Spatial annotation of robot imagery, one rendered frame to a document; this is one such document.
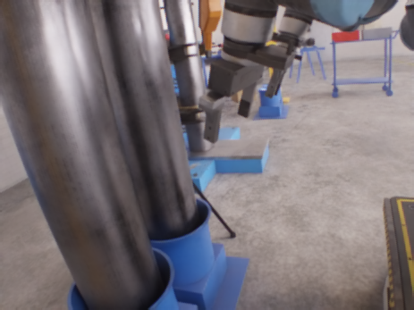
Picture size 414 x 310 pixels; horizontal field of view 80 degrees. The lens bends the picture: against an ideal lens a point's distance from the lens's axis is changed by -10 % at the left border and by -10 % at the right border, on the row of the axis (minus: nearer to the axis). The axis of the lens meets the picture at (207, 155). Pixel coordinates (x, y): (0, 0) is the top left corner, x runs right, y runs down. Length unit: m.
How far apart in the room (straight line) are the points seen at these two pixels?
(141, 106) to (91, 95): 0.25
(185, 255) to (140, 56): 0.64
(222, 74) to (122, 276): 0.49
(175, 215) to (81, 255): 0.36
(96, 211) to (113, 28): 0.46
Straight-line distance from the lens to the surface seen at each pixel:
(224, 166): 2.13
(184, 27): 2.14
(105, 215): 0.59
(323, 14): 0.39
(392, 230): 1.00
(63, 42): 0.53
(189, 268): 1.00
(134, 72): 0.76
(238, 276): 1.24
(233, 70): 0.46
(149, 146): 0.79
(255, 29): 0.46
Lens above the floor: 0.90
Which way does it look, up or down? 20 degrees down
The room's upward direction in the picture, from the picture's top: 9 degrees counter-clockwise
